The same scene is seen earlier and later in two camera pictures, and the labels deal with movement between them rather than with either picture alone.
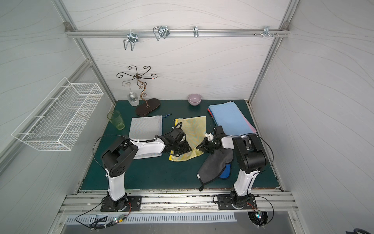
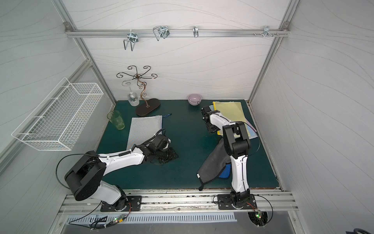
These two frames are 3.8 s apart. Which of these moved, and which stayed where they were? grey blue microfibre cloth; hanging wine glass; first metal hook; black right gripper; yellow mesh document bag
Moved: yellow mesh document bag; black right gripper
Stayed: first metal hook; grey blue microfibre cloth; hanging wine glass
